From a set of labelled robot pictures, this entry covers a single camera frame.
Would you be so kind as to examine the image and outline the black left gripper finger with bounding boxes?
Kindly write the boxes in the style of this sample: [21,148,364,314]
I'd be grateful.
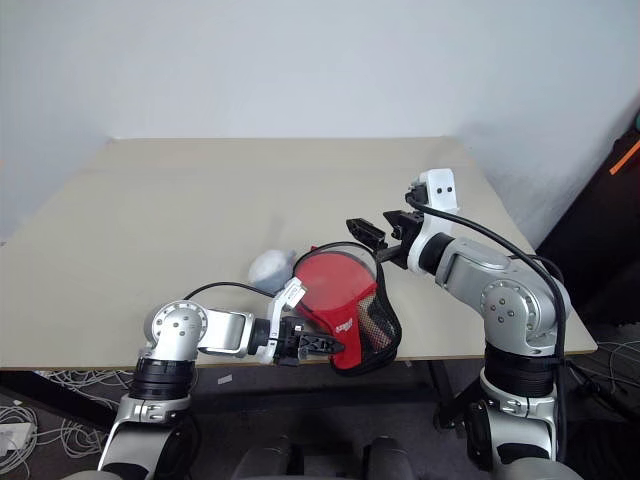
[298,332,348,358]

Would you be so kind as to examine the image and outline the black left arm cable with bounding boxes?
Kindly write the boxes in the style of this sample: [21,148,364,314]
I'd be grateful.
[182,281,277,303]

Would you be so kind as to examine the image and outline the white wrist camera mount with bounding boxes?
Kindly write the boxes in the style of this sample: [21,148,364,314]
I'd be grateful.
[257,278,307,365]
[405,168,462,274]

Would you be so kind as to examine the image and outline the black floor cables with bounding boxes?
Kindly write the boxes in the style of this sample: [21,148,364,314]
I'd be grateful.
[562,339,640,409]

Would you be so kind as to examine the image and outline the dark rounded shape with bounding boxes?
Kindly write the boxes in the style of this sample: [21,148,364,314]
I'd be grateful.
[362,434,417,480]
[238,433,294,480]

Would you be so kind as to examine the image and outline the white power strip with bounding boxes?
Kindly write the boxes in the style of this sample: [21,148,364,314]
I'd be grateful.
[0,422,37,457]

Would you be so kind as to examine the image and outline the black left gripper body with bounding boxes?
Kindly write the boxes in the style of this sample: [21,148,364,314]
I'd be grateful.
[276,318,307,368]

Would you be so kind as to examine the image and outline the red black mesh paddle case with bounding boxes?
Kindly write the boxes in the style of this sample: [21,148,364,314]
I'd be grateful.
[291,241,404,376]

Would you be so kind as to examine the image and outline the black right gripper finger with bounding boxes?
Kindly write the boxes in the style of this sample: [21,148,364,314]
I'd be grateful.
[382,210,417,240]
[345,217,390,251]

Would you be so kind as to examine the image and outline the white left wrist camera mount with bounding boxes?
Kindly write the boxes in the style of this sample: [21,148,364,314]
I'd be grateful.
[257,278,307,365]

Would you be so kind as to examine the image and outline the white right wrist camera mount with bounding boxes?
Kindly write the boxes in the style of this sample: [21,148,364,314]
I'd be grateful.
[405,168,462,274]

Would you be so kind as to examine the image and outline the tangled white floor cables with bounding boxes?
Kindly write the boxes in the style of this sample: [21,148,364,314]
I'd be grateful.
[0,368,139,479]

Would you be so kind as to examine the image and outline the white round ball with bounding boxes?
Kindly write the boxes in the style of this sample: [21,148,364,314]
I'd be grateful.
[247,248,297,295]

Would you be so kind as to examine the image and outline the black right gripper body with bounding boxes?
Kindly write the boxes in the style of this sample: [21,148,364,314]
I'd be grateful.
[374,211,427,267]

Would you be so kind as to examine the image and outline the black panel with orange tape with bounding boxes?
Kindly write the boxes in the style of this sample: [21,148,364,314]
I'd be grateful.
[534,97,640,331]

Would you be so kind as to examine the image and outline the black table frame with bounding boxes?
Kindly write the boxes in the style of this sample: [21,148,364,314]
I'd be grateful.
[0,357,469,432]

